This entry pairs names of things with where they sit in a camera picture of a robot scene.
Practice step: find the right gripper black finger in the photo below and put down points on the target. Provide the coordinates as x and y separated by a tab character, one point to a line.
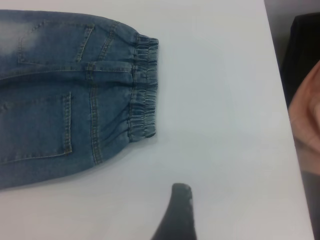
178	215

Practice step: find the blue denim printed shorts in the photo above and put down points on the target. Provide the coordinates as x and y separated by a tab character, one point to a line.
50	112

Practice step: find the black fabric object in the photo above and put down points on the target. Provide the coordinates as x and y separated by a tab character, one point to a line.
297	50

